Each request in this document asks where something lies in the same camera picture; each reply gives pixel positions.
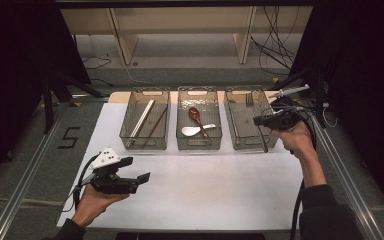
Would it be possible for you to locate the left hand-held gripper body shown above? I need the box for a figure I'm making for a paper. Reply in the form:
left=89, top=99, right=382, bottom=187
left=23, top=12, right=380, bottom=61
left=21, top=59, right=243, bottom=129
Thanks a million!
left=89, top=147, right=139, bottom=195

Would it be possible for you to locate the person's right hand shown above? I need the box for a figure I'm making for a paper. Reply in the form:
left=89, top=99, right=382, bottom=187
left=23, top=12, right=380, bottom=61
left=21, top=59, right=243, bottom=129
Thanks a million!
left=269, top=120, right=318, bottom=161

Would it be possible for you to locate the white ceramic spoon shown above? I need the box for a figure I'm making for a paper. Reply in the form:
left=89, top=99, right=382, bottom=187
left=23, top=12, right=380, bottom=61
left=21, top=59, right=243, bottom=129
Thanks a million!
left=181, top=123, right=218, bottom=138

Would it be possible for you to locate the metal fork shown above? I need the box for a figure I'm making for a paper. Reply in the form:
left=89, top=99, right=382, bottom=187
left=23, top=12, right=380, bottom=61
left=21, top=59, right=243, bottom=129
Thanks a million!
left=244, top=92, right=258, bottom=116

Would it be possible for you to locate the aluminium rail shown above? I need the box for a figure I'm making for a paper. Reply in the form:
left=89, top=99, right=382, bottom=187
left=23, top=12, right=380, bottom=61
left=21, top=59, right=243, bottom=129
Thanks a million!
left=308, top=113, right=384, bottom=240
left=0, top=99, right=71, bottom=240

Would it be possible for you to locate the black curtain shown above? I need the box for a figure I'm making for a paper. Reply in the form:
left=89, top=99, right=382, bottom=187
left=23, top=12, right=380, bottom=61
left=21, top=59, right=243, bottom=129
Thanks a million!
left=0, top=0, right=92, bottom=191
left=289, top=0, right=384, bottom=214

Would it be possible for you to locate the white floor cable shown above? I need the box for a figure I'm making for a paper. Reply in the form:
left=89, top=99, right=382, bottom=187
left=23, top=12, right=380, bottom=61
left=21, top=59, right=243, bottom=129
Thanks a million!
left=108, top=46, right=154, bottom=86

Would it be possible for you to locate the smoky clear plastic bin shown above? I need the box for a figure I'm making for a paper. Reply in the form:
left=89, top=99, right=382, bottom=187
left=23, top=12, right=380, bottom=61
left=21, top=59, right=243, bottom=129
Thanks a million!
left=119, top=86, right=172, bottom=151
left=175, top=85, right=223, bottom=151
left=223, top=85, right=282, bottom=151

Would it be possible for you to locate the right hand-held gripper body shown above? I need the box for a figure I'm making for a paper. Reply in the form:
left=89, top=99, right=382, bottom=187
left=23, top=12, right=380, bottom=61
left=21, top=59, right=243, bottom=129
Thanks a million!
left=268, top=83, right=311, bottom=132

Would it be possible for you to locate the light wooden desk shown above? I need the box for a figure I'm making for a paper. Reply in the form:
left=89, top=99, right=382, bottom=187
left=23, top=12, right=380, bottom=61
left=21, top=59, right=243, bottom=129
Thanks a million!
left=59, top=6, right=314, bottom=66

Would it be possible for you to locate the brown wooden spoon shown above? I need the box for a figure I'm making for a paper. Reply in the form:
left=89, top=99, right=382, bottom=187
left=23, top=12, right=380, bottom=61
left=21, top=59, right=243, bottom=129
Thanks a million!
left=188, top=106, right=211, bottom=139

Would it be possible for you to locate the person's left hand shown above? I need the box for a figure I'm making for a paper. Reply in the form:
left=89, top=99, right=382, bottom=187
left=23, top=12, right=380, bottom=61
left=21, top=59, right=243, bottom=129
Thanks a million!
left=71, top=184, right=130, bottom=229

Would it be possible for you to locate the white chopstick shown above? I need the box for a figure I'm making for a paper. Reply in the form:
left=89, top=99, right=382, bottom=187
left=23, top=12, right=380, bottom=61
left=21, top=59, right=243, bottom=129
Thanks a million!
left=131, top=99, right=157, bottom=139
left=129, top=99, right=154, bottom=140

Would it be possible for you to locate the black floor cable bundle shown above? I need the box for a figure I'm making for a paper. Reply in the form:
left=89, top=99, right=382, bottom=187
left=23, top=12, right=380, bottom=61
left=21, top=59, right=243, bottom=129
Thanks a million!
left=249, top=6, right=298, bottom=76

